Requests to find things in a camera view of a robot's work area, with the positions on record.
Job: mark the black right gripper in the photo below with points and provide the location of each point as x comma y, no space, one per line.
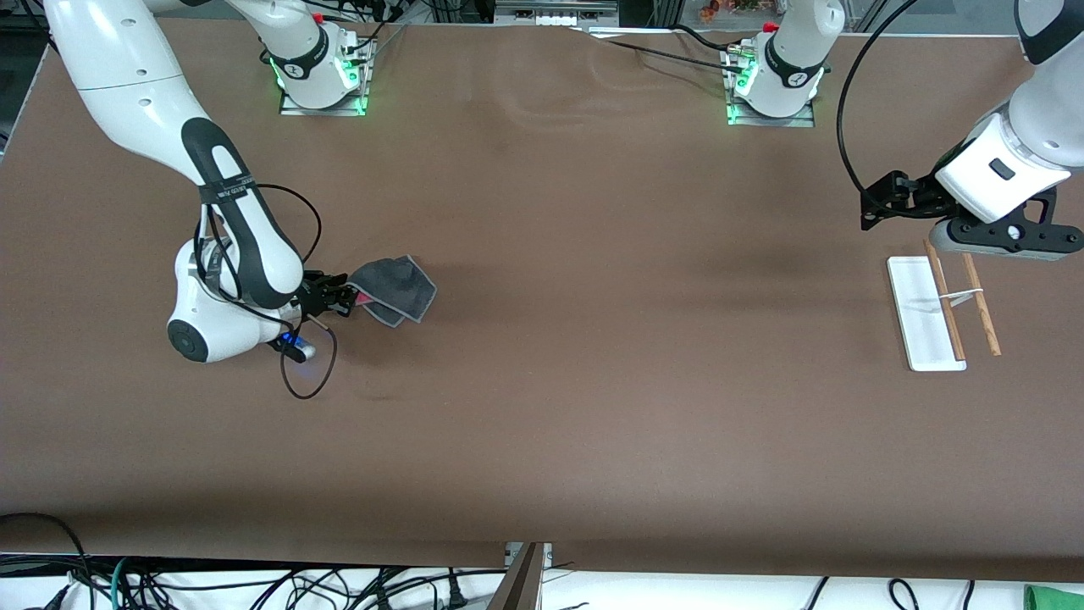
315,291

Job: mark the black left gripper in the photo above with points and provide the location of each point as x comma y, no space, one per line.
918,196

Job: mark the grey and pink towel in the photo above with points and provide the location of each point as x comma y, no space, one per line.
398,288

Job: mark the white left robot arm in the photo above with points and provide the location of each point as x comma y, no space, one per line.
796,51

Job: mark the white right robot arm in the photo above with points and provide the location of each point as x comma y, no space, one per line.
127,76

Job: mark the white rack base tray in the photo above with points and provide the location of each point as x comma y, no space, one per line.
919,313

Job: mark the white rack clip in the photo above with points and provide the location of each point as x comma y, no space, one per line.
961,296

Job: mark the orange colourful items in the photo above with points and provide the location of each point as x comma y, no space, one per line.
711,10

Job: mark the white flat bar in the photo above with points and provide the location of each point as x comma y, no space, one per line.
635,33

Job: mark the grey power strip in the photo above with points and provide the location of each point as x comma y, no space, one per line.
555,13

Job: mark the green cloth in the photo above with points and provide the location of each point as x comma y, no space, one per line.
1054,597

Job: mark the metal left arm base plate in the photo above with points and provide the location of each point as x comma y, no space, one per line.
800,121

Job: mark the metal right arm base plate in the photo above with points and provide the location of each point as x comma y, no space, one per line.
356,106

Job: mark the grey metal post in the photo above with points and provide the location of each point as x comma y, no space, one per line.
521,585

